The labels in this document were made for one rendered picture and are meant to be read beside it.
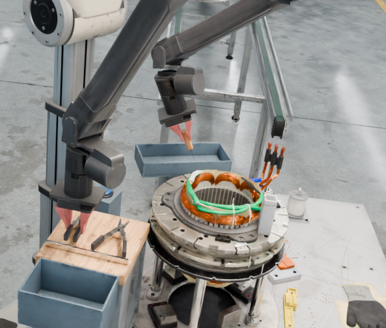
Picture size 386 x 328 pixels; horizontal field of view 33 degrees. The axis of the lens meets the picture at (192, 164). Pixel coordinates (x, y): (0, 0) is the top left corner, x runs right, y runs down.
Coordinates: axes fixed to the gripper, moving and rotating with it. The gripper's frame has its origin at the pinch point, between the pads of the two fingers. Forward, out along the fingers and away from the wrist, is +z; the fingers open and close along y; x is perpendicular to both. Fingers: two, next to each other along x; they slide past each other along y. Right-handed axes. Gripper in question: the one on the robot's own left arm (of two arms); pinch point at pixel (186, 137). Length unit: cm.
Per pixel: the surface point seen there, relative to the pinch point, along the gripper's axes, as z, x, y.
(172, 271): 23.1, -24.2, -13.1
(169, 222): -2.8, -37.8, -6.9
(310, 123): 162, 243, 69
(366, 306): 47, -32, 33
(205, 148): 8.7, 6.1, 3.7
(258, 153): 95, 124, 23
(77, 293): -2, -51, -28
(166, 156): 6.4, 4.1, -7.2
